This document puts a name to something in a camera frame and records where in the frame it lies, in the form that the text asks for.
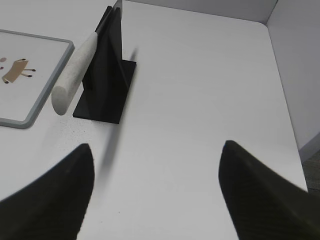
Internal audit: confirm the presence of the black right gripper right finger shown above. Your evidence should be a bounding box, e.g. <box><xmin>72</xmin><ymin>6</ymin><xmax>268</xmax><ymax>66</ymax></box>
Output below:
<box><xmin>218</xmin><ymin>140</ymin><xmax>320</xmax><ymax>240</ymax></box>

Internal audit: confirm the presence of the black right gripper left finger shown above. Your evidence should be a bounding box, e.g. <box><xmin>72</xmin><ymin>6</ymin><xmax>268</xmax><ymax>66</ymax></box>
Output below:
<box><xmin>0</xmin><ymin>143</ymin><xmax>94</xmax><ymax>240</ymax></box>

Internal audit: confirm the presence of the white handled kitchen knife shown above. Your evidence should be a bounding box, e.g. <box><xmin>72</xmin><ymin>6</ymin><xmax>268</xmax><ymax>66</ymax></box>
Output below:
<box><xmin>51</xmin><ymin>32</ymin><xmax>98</xmax><ymax>116</ymax></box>

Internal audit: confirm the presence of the black knife stand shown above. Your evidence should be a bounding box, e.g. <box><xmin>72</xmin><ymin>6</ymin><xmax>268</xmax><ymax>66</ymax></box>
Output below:
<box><xmin>73</xmin><ymin>0</ymin><xmax>137</xmax><ymax>124</ymax></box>

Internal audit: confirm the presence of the white grey cutting board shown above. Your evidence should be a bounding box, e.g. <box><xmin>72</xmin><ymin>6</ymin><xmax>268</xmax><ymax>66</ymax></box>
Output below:
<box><xmin>0</xmin><ymin>29</ymin><xmax>75</xmax><ymax>129</ymax></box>

